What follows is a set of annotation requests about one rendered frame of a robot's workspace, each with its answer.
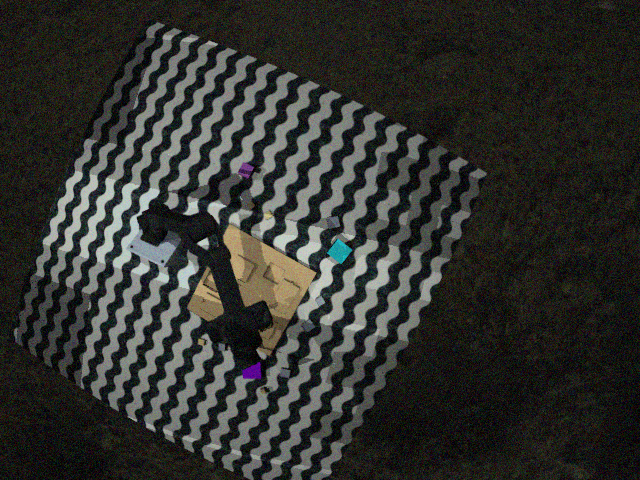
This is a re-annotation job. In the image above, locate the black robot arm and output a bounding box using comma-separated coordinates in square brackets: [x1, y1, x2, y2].
[136, 203, 262, 370]

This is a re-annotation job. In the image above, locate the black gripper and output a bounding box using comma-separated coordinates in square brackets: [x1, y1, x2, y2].
[204, 301, 273, 343]

